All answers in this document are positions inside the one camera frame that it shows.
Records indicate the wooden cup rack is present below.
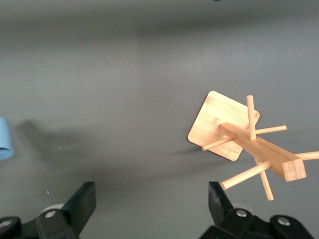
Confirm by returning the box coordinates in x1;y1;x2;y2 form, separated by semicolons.
187;90;319;202

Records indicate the light blue cup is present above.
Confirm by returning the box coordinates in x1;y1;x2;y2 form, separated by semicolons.
0;116;14;161

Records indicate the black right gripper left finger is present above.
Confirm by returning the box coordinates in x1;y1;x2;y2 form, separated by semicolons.
0;181;97;239

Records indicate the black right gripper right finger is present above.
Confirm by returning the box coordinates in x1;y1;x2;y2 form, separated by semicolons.
199;181;315;239

